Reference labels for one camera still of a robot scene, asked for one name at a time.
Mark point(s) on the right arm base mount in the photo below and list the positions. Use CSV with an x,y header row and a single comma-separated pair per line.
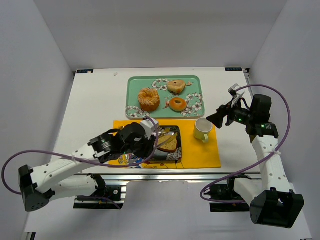
x,y
222,193

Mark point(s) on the orange bundt cake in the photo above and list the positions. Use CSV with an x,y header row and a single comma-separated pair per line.
x,y
149,99

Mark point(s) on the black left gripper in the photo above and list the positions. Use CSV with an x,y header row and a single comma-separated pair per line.
x,y
149,146

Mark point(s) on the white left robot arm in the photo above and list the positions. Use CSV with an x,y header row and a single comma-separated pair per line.
x,y
56,180

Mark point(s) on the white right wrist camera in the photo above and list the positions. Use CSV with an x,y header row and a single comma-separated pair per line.
x,y
237,93

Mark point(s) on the orange glazed donut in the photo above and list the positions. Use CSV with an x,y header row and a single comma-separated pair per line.
x,y
178,104

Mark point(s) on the pale yellow mug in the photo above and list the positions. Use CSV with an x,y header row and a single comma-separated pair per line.
x,y
202,129

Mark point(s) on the yellow placemat cloth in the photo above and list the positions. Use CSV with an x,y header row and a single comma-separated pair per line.
x,y
195,153

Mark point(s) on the metal serving tongs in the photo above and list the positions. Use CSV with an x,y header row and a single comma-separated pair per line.
x,y
168,131

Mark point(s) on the blue label sticker right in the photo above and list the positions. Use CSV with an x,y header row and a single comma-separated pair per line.
x,y
233,69

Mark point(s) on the brown bread slice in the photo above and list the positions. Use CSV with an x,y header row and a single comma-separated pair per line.
x,y
168,143

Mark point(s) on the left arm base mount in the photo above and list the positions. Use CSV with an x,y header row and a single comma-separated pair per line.
x,y
110,197

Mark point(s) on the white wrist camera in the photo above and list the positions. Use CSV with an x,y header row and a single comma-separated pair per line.
x,y
150,126
237,93

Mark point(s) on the black floral square plate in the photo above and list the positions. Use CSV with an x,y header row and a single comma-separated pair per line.
x,y
168,156

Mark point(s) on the aluminium frame rail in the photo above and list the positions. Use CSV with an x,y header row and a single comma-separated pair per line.
x,y
164,176

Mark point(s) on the green floral tray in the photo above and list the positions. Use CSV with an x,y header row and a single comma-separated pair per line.
x,y
192,94

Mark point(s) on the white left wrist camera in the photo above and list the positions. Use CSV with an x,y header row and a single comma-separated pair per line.
x,y
150,126

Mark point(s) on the pale bagel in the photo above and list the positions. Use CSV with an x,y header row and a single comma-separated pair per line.
x,y
176,86

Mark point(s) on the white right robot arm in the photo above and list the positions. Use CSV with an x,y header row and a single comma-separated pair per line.
x,y
272,201

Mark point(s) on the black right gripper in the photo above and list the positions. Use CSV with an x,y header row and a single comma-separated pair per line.
x,y
226,115

